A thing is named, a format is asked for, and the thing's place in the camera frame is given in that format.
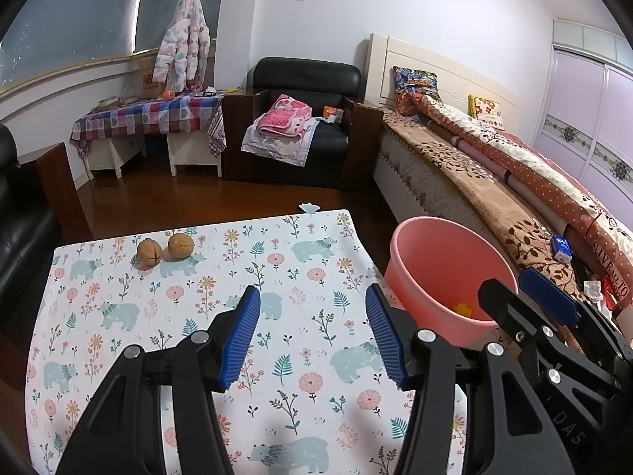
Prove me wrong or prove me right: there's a black leather armchair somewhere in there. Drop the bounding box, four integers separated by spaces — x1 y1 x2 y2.
221 57 385 191

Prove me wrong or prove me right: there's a white printed cloth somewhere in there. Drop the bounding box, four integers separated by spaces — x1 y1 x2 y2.
241 116 322 165

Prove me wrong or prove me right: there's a brown paper bag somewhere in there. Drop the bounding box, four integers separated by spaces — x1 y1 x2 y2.
137 57 159 99

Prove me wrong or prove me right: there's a small blue white box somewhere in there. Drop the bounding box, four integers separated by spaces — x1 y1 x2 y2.
550 234 574 263

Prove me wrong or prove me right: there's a pink plastic bucket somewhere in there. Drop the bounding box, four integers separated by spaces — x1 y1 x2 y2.
390 216 520 350

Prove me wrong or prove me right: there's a checkered tablecloth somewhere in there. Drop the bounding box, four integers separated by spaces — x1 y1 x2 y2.
70 93 228 156

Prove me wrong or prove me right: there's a white plastic item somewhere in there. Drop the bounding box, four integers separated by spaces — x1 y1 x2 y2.
582 279 611 308

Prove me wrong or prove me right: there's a quilted mattress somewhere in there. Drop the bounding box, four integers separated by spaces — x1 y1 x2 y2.
372 111 500 238

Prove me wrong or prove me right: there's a colourful printed pillow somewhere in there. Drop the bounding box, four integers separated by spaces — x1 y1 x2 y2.
392 66 438 112

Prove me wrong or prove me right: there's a pink folded blanket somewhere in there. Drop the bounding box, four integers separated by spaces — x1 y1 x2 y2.
260 94 312 138

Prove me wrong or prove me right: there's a white bed headboard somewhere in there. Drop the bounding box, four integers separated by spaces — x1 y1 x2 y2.
365 33 525 132

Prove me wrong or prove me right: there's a white side table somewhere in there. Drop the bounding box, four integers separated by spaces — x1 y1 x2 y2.
165 131 223 177
86 136 146 179

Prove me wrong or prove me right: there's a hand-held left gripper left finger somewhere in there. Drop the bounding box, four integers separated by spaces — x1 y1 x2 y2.
54 284 262 475

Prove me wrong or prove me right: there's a black leather sofa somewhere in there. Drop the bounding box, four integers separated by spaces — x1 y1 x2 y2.
0 123 95 337

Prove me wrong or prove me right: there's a pink white puffer jacket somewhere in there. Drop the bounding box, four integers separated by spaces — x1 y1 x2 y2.
153 0 212 92

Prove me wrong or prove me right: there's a lilac wardrobe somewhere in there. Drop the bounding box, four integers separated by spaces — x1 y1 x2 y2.
531 20 633 209

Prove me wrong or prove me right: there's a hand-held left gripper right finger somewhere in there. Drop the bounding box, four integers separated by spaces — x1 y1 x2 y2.
365 283 559 475

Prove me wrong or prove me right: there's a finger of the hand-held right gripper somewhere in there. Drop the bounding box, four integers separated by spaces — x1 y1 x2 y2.
477 278 565 358
518 267 584 328

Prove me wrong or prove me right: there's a brown walnut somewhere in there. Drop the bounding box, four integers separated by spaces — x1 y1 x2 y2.
137 238 163 263
168 234 195 259

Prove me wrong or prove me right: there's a large dark window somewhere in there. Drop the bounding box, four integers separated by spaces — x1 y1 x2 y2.
0 0 231 105

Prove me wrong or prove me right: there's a yellow flower pillow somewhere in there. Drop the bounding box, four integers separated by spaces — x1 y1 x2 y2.
469 94 505 127

